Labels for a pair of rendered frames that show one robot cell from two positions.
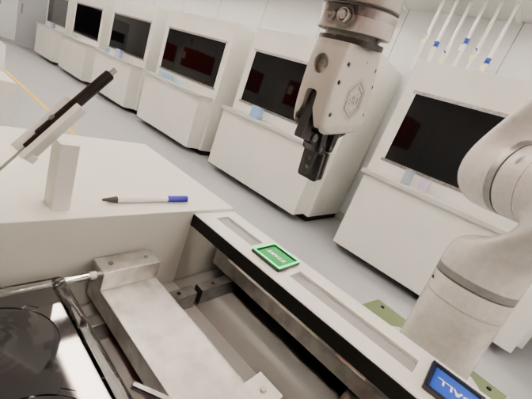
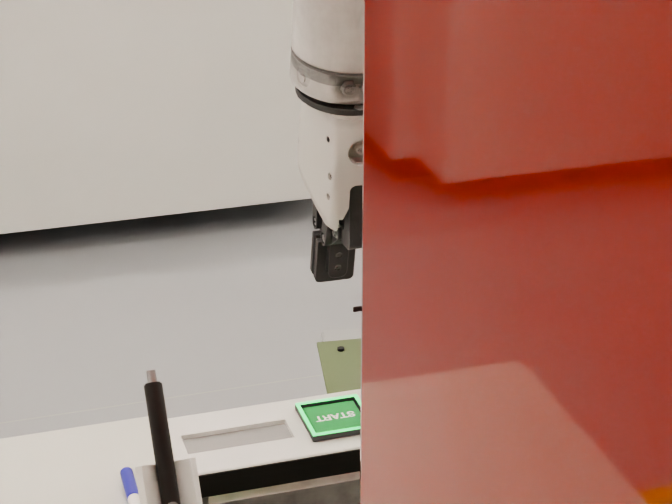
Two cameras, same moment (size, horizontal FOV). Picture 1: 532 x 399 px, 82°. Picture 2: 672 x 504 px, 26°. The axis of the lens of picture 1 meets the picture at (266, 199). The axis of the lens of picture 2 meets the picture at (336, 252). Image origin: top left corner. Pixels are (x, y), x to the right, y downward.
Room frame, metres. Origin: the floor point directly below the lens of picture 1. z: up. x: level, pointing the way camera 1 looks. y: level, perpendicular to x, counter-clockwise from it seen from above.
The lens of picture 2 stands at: (-0.23, 0.79, 1.60)
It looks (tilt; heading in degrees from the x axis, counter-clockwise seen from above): 24 degrees down; 308
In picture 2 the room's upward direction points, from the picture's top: straight up
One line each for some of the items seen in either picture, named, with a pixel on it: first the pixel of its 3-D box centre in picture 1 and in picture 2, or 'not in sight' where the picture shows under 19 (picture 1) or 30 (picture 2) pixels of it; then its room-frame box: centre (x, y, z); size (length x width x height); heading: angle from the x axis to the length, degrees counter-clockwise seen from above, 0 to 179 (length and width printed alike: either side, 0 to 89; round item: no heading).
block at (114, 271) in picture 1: (127, 267); not in sight; (0.36, 0.15, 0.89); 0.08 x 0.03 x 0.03; 145
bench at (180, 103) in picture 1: (197, 84); not in sight; (5.49, 1.83, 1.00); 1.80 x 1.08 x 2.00; 55
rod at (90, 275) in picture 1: (78, 278); not in sight; (0.31, 0.18, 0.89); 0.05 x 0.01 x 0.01; 145
